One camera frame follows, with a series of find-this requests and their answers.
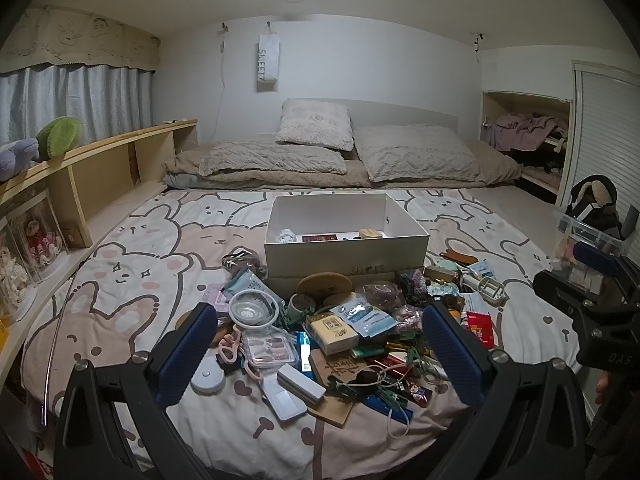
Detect beige printed valance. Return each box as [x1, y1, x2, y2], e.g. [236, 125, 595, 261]
[0, 6, 162, 73]

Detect yellow white carton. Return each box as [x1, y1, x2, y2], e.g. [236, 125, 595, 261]
[305, 312, 361, 358]

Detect white doll display case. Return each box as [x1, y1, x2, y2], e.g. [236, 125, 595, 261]
[0, 230, 38, 321]

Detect grey blue curtain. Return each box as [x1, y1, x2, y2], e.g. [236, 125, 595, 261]
[0, 64, 156, 148]

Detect red doll display case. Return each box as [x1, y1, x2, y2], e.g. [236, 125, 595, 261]
[7, 195, 68, 281]

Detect green plastic clip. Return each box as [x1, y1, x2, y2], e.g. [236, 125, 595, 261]
[272, 300, 301, 331]

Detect green plush toy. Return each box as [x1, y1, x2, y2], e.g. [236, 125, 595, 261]
[36, 116, 83, 158]

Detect small brown box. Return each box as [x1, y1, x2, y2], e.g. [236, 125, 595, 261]
[424, 266, 458, 286]

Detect wooden bedside shelf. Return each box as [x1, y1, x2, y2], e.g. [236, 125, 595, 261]
[0, 119, 198, 361]

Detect grey folded sheet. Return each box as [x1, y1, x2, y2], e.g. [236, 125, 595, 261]
[162, 172, 201, 190]

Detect white round tape measure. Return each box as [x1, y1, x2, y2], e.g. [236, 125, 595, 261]
[190, 365, 227, 395]

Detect red packet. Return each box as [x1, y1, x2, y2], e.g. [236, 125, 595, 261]
[462, 310, 496, 351]

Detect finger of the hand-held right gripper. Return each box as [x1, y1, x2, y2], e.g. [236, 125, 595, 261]
[532, 270, 617, 322]
[572, 242, 626, 275]

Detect small fluffy pillow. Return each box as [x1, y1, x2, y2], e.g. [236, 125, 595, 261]
[275, 98, 355, 152]

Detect blue ruler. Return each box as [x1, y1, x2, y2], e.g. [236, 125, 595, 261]
[365, 394, 415, 423]

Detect dark fuzzy scrunchie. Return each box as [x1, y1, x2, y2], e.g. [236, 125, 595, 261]
[397, 270, 431, 303]

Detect tangle of green clips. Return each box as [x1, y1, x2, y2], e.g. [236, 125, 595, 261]
[330, 350, 451, 411]

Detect white paper bag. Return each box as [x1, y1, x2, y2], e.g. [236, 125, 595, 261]
[256, 30, 281, 93]

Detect printed bunny bedsheet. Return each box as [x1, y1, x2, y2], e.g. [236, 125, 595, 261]
[20, 187, 586, 476]

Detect clear nail tip case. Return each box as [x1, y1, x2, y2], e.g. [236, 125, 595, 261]
[241, 332, 300, 366]

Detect pile of clothes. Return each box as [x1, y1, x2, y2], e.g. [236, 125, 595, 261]
[487, 112, 568, 181]

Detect pink brown scrunchie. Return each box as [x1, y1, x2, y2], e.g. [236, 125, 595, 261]
[392, 307, 426, 336]

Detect clear bag with brown item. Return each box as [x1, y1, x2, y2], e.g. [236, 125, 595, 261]
[361, 280, 406, 311]

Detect blue tube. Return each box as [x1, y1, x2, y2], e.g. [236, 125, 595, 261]
[295, 331, 313, 376]

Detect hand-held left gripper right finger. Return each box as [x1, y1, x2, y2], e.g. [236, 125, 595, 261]
[421, 301, 591, 480]

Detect black brown hair clip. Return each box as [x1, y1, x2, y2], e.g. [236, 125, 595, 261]
[440, 250, 481, 266]

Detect pink scissors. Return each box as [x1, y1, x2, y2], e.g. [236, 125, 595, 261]
[216, 327, 263, 378]

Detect purple plush toy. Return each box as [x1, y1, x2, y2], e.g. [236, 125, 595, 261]
[0, 139, 40, 183]

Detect white flat device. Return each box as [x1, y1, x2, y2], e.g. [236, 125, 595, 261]
[260, 375, 307, 423]

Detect blue white sachet packet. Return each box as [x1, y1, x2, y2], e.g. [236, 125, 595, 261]
[223, 267, 271, 301]
[467, 260, 498, 281]
[332, 297, 398, 338]

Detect white wall cable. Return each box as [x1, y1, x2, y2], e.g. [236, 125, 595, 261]
[212, 22, 231, 133]

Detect dark printed strip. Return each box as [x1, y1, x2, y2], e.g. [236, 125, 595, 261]
[385, 380, 431, 408]

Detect white shoe box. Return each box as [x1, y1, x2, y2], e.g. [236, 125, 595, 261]
[263, 192, 430, 293]

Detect beige knitted pillow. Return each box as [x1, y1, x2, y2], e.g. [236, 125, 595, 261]
[354, 125, 481, 183]
[198, 140, 348, 177]

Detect clear plastic storage bin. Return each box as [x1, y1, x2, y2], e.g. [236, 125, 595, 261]
[550, 210, 631, 296]

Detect black fur trimmed jacket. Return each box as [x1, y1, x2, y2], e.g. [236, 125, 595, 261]
[565, 175, 623, 241]

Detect white plastic device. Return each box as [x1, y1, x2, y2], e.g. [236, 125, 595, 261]
[460, 275, 508, 307]

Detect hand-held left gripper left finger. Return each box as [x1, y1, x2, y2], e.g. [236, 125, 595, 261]
[52, 302, 221, 480]

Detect red gold tube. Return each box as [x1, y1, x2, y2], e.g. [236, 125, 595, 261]
[367, 350, 416, 376]

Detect engraved wooden board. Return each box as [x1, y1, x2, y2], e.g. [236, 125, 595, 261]
[307, 347, 368, 428]

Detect white louvered door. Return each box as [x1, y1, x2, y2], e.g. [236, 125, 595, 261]
[560, 60, 640, 211]

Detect white rectangular box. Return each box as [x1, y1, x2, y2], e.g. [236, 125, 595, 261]
[276, 362, 327, 406]

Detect purple packet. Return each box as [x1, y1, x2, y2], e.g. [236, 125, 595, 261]
[202, 282, 231, 308]

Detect round cork coaster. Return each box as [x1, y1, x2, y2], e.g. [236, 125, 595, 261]
[175, 310, 236, 348]

